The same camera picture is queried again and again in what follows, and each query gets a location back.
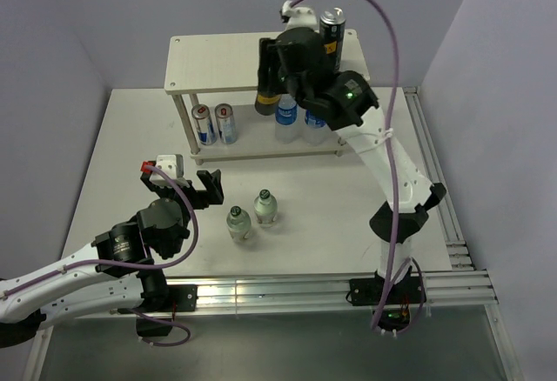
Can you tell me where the dark can yellow band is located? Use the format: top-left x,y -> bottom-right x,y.
319,8 -> 346,71

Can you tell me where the aluminium mounting rail frame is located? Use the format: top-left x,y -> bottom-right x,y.
25,86 -> 523,381

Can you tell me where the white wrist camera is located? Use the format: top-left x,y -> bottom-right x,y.
279,0 -> 319,31
140,154 -> 184,185

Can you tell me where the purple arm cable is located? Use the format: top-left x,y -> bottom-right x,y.
0,165 -> 200,347
289,0 -> 426,334

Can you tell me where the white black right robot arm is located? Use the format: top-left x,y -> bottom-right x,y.
258,27 -> 446,303

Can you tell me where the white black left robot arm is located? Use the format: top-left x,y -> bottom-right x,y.
1,162 -> 225,348

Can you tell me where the dark can silver top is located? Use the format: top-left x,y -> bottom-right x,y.
254,67 -> 280,116

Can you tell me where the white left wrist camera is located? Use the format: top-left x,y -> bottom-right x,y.
140,154 -> 184,185

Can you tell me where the white two-tier wooden shelf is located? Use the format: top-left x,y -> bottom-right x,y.
164,31 -> 347,164

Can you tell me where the clear glass bottle green cap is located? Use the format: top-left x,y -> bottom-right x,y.
254,189 -> 278,225

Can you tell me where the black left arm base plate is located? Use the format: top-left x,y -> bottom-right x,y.
116,284 -> 198,344

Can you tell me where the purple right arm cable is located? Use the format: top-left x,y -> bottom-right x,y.
289,0 -> 426,334

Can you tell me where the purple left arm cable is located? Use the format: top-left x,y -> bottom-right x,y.
0,165 -> 200,347

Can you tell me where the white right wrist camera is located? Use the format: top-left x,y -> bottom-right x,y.
279,0 -> 319,31

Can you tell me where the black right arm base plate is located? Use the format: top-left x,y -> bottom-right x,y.
346,276 -> 426,306

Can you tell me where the Pocari Sweat bottle blue cap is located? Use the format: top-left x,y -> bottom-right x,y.
302,110 -> 330,146

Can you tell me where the blue silver energy can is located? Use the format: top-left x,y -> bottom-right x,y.
191,104 -> 217,145
214,104 -> 238,144

